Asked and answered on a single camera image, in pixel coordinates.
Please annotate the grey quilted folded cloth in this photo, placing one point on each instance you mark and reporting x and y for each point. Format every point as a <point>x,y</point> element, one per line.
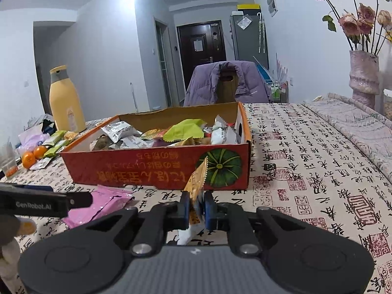
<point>352,122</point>

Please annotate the dark brown entrance door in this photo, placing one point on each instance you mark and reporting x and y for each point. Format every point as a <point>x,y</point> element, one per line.
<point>199,61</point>

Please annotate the yellow thermos bottle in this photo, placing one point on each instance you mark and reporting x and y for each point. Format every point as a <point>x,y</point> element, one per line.
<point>66,104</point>

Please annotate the dried pink rose bouquet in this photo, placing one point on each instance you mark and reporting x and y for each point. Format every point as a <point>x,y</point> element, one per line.
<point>355,18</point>

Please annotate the person's left forearm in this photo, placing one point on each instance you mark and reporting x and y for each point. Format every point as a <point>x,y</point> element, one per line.
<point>9,260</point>

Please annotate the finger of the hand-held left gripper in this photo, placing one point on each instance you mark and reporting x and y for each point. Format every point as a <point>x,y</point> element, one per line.
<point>30,187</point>
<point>79,200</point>

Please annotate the wooden chair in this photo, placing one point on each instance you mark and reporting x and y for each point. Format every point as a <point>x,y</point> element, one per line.
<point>228,90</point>

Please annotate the white folded umbrella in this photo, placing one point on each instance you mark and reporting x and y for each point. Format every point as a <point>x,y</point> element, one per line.
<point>261,33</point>

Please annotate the pile of clothes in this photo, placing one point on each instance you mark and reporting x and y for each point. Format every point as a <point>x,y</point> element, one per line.
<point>43,122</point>

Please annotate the glass cup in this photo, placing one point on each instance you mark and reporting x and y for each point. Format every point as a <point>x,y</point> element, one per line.
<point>7,162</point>

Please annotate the yellow black box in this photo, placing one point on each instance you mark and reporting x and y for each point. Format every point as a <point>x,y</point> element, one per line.
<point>248,8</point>

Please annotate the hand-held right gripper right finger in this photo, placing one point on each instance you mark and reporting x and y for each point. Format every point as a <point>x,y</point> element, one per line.
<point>209,211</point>

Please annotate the orange cardboard box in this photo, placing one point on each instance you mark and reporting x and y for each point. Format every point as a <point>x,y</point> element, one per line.
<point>137,168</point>

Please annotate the grey refrigerator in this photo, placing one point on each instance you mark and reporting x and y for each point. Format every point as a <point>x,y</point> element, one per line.
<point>246,39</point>

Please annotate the orange white snack packet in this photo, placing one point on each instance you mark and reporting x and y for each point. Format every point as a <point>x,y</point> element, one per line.
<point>196,186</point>

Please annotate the yellow cup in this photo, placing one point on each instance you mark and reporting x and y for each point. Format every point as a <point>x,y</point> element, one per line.
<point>28,226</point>

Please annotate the pink ceramic vase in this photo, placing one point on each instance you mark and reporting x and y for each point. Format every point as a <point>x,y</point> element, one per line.
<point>364,79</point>

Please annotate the small white packet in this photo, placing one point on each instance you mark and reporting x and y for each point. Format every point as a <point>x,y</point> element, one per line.
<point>40,164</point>

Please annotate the purple puffer jacket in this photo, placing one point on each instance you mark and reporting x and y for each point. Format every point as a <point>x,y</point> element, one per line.
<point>202,88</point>

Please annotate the tangerine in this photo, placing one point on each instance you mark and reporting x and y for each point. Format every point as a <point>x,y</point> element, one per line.
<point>28,160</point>
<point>40,152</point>

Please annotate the clear round biscuit packet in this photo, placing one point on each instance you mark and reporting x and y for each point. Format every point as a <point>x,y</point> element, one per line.
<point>71,135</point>

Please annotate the purple tissue pack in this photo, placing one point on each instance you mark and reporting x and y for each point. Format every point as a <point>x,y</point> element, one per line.
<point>32,136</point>

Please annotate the green snack bar packet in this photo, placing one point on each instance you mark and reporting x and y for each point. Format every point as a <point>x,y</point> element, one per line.
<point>55,137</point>
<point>57,150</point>

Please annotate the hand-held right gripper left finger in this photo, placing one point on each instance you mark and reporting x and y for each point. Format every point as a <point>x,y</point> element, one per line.
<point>184,209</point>

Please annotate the pink snack packet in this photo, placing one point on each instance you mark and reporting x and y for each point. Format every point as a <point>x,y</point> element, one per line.
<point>98,203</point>

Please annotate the grey interior door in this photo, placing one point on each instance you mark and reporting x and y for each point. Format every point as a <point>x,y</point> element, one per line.
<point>163,64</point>

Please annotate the white wall panel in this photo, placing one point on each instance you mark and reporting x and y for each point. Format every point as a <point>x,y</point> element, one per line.
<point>271,3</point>

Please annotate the pile of snack packets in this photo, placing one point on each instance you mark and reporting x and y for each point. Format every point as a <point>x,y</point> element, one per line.
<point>171,134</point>

